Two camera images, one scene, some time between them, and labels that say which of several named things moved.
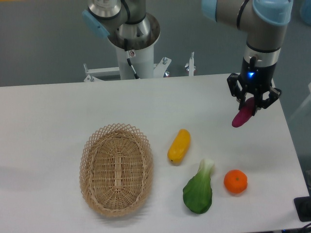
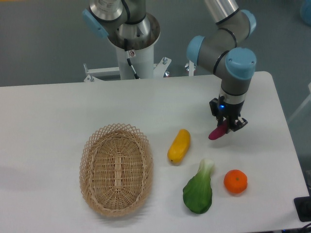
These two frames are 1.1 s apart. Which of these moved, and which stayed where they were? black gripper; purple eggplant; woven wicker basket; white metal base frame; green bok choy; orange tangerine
Moved: black gripper; purple eggplant
Stayed: green bok choy; woven wicker basket; orange tangerine; white metal base frame
